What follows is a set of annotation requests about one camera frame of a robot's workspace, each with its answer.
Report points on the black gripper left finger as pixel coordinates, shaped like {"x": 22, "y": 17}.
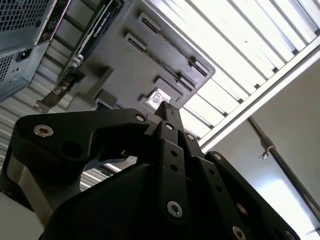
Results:
{"x": 75, "y": 130}

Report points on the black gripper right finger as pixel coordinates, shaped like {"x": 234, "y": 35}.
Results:
{"x": 225, "y": 195}

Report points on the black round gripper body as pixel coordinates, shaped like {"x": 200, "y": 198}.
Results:
{"x": 107, "y": 207}

